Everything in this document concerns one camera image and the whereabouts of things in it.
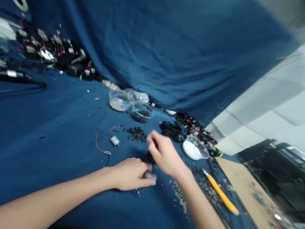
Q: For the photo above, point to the person's left fingers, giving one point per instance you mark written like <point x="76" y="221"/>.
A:
<point x="148" y="174"/>

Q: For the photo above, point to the clear cup of tan parts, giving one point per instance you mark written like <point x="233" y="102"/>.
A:
<point x="119" y="99"/>

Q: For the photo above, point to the scattered small metal bits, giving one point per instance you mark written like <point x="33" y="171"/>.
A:
<point x="180" y="196"/>

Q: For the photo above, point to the black metal rack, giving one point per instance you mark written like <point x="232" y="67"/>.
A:
<point x="280" y="173"/>

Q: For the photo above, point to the person's right fingers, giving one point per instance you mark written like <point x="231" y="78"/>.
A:
<point x="153" y="145"/>

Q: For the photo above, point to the small silver motor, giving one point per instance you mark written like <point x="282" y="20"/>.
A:
<point x="150" y="176"/>

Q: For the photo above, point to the cardboard sheet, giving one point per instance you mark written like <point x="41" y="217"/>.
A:
<point x="257" y="206"/>

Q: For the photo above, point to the blue cloth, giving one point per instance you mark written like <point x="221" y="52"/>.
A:
<point x="148" y="50"/>

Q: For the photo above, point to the yellow utility knife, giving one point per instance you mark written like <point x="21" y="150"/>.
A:
<point x="222" y="194"/>

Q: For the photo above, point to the person's left hand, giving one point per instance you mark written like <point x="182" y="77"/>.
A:
<point x="129" y="174"/>

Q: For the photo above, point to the clear cup of black screws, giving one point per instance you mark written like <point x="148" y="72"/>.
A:
<point x="141" y="113"/>

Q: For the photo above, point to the pile of black round parts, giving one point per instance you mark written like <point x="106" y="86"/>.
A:
<point x="174" y="129"/>

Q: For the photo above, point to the clear cup of white parts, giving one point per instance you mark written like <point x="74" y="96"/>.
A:
<point x="194" y="149"/>

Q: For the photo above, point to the person's right hand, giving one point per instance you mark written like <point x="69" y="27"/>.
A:
<point x="164" y="154"/>

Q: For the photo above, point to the pile of black screws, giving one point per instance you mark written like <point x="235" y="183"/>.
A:
<point x="136" y="133"/>

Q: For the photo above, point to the clear plastic bag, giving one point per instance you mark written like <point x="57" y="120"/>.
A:
<point x="135" y="94"/>

